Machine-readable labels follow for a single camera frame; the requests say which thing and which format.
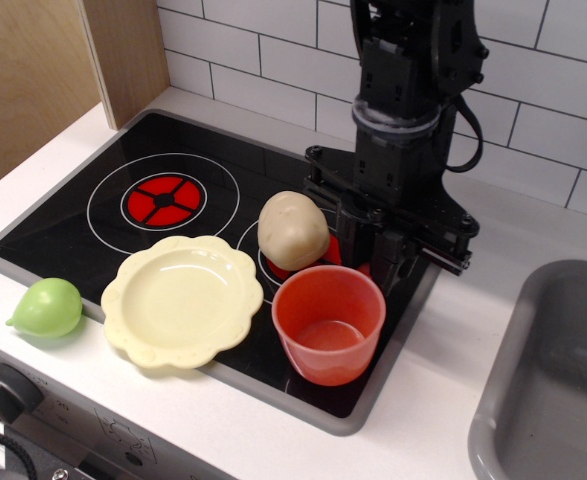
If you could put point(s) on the cream scalloped plastic plate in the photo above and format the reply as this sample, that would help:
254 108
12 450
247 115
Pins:
181 302

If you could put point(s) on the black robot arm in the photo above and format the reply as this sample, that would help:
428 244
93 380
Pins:
417 59

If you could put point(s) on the green toy pear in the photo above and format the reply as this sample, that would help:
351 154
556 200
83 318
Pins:
50 308

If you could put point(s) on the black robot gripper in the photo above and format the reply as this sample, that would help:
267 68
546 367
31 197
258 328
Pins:
390 197

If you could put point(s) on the orange plastic cup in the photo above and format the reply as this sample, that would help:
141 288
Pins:
329 319

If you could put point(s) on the wooden side panel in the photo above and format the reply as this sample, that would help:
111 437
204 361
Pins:
59 59

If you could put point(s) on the grey toy sink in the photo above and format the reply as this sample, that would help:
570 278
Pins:
531 421

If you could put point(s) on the black toy stove top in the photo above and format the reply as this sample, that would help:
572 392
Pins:
166 176

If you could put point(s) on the grey stove knob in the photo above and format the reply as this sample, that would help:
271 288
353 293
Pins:
18 394

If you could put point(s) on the beige toy potato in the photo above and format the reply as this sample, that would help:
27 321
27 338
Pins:
292 231

